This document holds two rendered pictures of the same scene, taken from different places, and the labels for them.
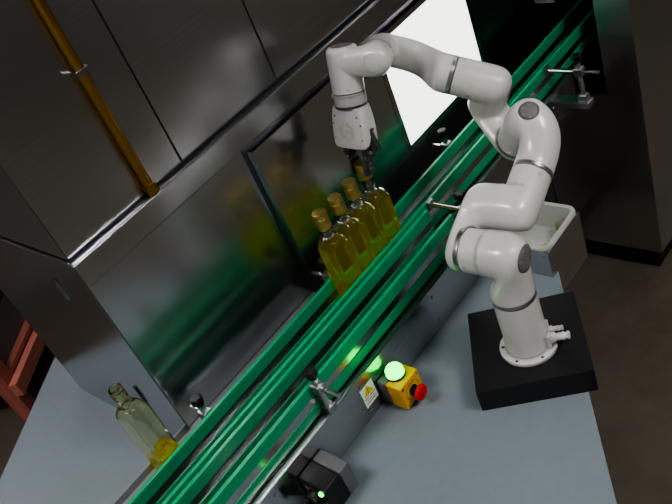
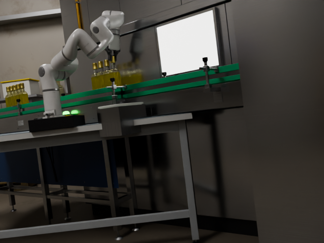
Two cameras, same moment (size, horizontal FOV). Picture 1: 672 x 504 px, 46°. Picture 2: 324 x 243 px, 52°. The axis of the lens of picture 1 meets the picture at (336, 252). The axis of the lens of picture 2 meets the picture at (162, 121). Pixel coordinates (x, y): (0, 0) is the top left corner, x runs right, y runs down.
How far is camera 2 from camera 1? 299 cm
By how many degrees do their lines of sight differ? 76
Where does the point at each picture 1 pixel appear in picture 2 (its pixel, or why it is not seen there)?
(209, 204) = not seen: hidden behind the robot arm
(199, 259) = (87, 65)
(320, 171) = (122, 61)
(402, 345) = (77, 113)
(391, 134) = (154, 65)
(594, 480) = not seen: outside the picture
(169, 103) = (92, 19)
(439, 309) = (93, 115)
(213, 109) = not seen: hidden behind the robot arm
